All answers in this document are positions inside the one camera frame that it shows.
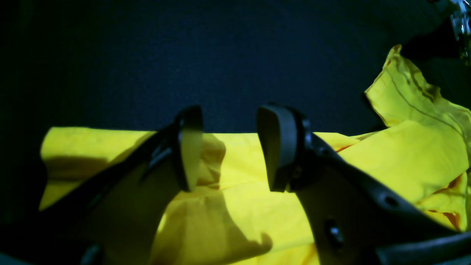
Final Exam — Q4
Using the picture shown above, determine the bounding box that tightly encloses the left gripper white right finger image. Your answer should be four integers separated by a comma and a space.
257, 104, 470, 265

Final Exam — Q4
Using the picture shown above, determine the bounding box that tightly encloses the left gripper white left finger image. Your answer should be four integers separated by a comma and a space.
1, 105, 203, 265

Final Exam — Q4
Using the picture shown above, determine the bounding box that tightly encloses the orange t-shirt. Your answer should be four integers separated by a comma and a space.
40, 45, 470, 265

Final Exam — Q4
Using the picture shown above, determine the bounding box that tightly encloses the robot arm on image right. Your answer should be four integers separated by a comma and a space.
428, 0, 471, 67

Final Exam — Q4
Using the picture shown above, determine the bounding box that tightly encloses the black table cloth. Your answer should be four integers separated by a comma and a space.
1, 0, 470, 223

